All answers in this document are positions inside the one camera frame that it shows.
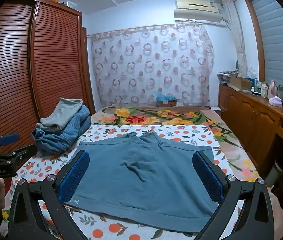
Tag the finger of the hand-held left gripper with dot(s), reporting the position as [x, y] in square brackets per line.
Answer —
[14, 155]
[9, 139]

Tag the circle print sheer curtain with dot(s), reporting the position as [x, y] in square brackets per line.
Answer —
[144, 67]

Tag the orange fruit print blanket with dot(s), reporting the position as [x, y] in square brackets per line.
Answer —
[181, 135]

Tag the green bottle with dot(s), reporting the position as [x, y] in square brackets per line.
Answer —
[280, 91]

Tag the grey-green pants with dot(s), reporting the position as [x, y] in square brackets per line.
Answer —
[61, 115]

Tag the pink bottle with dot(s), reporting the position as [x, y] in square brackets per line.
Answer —
[272, 90]

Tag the beige patterned side curtain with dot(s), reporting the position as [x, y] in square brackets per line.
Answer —
[239, 42]

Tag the flat open cardboard box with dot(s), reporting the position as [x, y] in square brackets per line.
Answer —
[240, 82]

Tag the floral blanket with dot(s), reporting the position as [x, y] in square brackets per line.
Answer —
[141, 116]

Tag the louvered wooden wardrobe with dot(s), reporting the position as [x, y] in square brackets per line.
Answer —
[11, 67]

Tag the blue plastic bag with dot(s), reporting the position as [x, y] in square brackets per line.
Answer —
[165, 96]

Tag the stack of folded clothes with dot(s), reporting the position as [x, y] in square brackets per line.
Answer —
[64, 136]

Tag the grey trash bin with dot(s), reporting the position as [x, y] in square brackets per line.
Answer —
[276, 172]

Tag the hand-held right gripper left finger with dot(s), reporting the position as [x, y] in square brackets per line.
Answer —
[74, 177]

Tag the teal pants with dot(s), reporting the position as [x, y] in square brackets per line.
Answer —
[144, 180]

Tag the clear plastic box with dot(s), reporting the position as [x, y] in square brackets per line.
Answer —
[71, 4]

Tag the white jar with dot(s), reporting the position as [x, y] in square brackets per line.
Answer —
[264, 91]

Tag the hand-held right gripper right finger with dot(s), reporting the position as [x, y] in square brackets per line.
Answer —
[206, 177]

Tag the small cardboard box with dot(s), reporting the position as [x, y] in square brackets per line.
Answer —
[167, 103]

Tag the blue tissue box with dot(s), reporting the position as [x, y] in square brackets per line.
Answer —
[249, 80]

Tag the wooden sideboard cabinet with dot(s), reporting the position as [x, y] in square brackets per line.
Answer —
[244, 110]

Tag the pale purple pouch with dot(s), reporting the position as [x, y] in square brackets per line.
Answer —
[276, 102]

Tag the cream wall air conditioner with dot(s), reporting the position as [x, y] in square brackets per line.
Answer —
[196, 7]

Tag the stack of printed papers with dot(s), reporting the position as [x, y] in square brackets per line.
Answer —
[227, 76]

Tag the small white box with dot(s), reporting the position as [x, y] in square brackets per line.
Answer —
[215, 108]

